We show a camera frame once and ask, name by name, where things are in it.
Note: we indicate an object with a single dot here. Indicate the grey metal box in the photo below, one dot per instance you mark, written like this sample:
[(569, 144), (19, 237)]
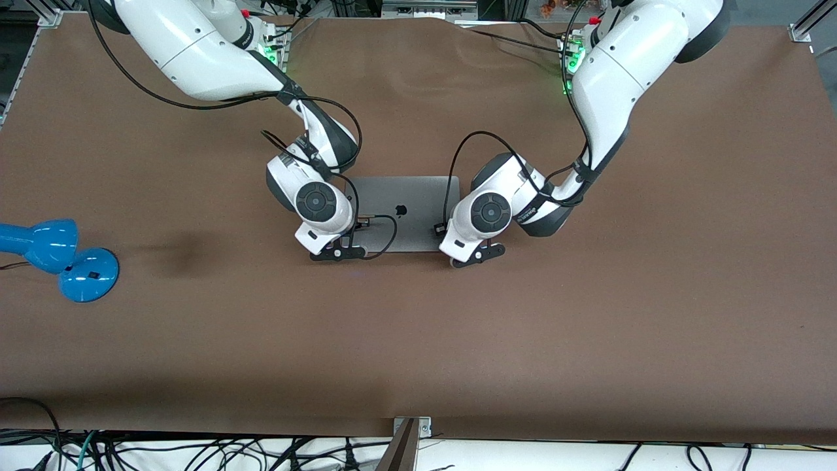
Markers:
[(425, 9)]

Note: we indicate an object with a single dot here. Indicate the aluminium camera pole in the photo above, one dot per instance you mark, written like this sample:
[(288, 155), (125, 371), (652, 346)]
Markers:
[(400, 453)]

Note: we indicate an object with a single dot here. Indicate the small orange objects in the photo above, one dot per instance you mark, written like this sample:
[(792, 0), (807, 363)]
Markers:
[(549, 8)]

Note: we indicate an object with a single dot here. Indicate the grey laptop with black keyboard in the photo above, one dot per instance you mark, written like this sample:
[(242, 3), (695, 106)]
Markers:
[(412, 196)]

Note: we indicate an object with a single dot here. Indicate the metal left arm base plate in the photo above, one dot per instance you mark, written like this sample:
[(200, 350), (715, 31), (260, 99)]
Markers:
[(567, 90)]

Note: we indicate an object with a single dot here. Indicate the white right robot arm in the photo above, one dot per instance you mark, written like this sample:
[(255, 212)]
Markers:
[(189, 46)]

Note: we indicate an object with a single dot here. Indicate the aluminium table corner profile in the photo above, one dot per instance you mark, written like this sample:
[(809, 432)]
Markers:
[(807, 26), (49, 16)]

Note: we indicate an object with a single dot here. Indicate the blue desk lamp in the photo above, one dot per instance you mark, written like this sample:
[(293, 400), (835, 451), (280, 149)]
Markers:
[(88, 278)]

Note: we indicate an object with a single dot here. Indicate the brown table cover sheet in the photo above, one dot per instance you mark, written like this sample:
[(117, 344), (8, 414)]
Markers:
[(588, 327)]

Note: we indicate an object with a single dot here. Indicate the small metal pole bracket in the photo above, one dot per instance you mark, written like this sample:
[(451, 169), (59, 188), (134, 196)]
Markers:
[(425, 428)]

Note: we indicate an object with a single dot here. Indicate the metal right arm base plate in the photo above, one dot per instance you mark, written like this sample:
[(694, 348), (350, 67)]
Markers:
[(283, 55)]

